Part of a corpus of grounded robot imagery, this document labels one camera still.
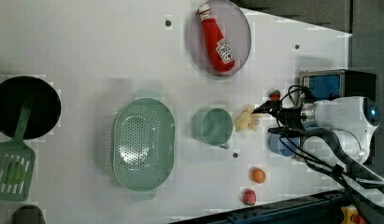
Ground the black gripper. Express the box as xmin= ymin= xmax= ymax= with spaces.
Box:
xmin=252 ymin=100 xmax=305 ymax=137

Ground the yellow peeled plush banana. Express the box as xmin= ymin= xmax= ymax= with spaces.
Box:
xmin=235 ymin=105 xmax=262 ymax=133

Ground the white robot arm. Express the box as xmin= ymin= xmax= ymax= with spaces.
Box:
xmin=253 ymin=96 xmax=384 ymax=208

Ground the green plastic strainer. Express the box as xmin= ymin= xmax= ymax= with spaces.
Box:
xmin=112 ymin=89 xmax=176 ymax=202

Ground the red plush strawberry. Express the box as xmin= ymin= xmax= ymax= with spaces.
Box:
xmin=269 ymin=90 xmax=280 ymax=101

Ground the blue plastic cup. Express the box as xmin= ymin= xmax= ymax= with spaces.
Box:
xmin=269 ymin=134 xmax=300 ymax=157

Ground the orange plush fruit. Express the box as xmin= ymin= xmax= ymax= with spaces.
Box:
xmin=251 ymin=168 xmax=266 ymax=184

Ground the green plastic cup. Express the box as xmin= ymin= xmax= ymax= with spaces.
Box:
xmin=191 ymin=107 xmax=234 ymax=149

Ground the black toaster oven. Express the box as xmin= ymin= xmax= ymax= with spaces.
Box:
xmin=299 ymin=69 xmax=377 ymax=103

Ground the red plush apple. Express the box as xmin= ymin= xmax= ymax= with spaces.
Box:
xmin=242 ymin=189 xmax=256 ymax=206

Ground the red plush ketchup bottle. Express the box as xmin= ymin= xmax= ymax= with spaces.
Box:
xmin=198 ymin=4 xmax=235 ymax=72

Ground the grey round plate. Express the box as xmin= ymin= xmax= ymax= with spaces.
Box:
xmin=187 ymin=0 xmax=251 ymax=77

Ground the yellow red emergency button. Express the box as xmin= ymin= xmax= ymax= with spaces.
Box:
xmin=341 ymin=205 xmax=366 ymax=224

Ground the green slotted spatula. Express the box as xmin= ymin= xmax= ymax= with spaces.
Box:
xmin=0 ymin=100 xmax=36 ymax=202

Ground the grey object at corner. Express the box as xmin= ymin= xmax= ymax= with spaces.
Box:
xmin=11 ymin=205 xmax=46 ymax=224

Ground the black round pan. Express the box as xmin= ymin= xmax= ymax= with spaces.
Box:
xmin=0 ymin=76 xmax=62 ymax=140

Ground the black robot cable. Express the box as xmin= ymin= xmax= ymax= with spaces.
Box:
xmin=277 ymin=84 xmax=384 ymax=194

